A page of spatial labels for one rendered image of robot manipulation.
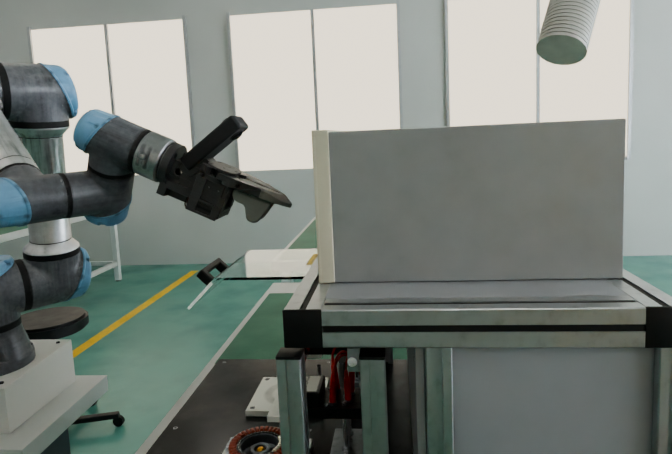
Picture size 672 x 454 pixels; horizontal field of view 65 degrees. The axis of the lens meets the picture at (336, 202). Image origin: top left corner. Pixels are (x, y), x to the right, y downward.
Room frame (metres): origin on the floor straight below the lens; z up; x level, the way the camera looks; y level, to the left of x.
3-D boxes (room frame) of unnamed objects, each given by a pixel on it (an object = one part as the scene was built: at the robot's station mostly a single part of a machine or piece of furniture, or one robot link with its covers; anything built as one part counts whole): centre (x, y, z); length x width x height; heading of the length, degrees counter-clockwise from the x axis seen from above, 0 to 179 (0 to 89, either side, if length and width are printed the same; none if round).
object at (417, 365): (0.91, -0.12, 0.92); 0.66 x 0.01 x 0.30; 174
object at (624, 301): (0.91, -0.19, 1.09); 0.68 x 0.44 x 0.05; 174
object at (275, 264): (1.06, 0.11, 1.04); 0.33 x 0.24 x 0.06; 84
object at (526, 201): (0.89, -0.19, 1.22); 0.44 x 0.39 x 0.20; 174
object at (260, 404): (1.06, 0.11, 0.78); 0.15 x 0.15 x 0.01; 84
